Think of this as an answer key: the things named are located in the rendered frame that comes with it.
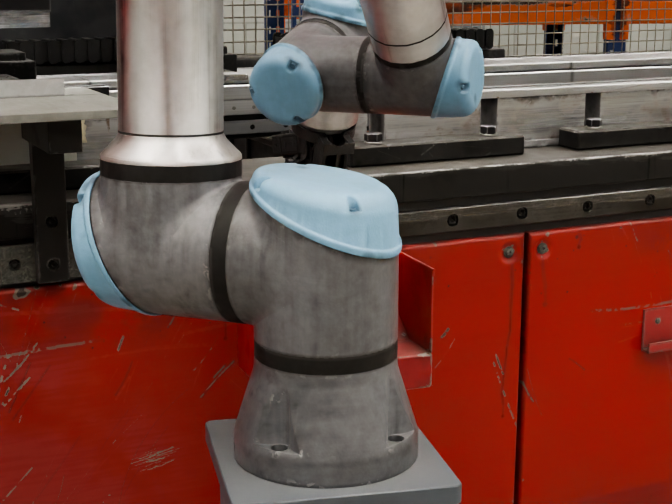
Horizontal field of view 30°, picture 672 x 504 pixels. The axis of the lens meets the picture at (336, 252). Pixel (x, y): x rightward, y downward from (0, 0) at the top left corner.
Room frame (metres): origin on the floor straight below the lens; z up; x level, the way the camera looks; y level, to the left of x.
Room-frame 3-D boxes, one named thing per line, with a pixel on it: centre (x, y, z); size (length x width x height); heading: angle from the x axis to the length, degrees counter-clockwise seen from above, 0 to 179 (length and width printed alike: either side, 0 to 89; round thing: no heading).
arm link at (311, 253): (0.97, 0.01, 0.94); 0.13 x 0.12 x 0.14; 69
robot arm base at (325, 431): (0.97, 0.01, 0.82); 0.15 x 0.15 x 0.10
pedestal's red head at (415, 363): (1.49, 0.00, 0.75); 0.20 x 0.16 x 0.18; 111
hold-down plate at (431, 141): (1.88, -0.14, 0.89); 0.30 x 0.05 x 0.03; 116
